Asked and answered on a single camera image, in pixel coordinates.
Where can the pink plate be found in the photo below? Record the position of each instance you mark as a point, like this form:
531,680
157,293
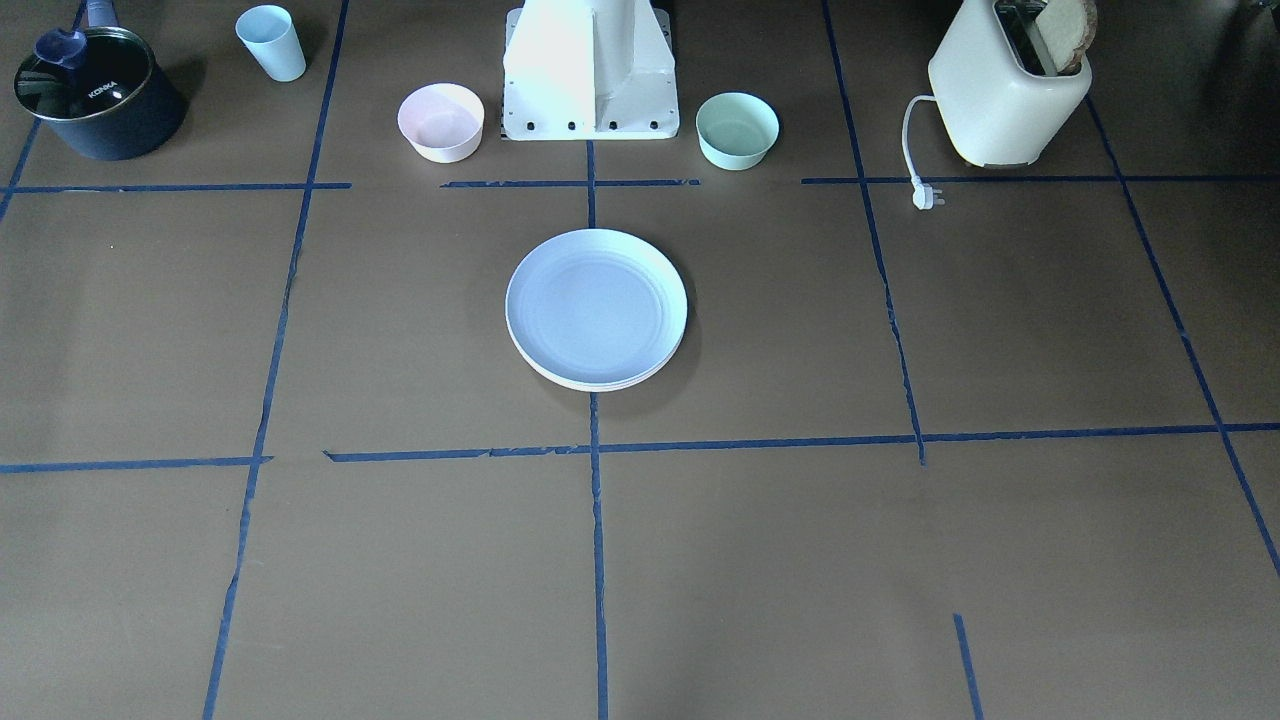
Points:
577,367

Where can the blue plate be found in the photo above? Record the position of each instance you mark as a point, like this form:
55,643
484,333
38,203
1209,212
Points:
607,290

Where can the cream plate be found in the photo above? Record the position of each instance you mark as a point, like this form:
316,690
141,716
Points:
597,386

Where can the green bowl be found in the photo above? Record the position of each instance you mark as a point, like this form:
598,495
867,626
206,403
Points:
736,130

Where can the pink bowl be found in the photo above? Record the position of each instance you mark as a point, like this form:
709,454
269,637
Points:
443,122

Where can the light blue cup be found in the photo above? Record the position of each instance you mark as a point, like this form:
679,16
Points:
268,32

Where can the toast slice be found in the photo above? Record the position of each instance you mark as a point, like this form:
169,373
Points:
1067,29

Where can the dark blue pot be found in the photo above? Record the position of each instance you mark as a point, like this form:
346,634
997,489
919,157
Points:
140,125

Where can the glass pot lid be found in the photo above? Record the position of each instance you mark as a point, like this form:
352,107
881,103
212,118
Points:
79,73

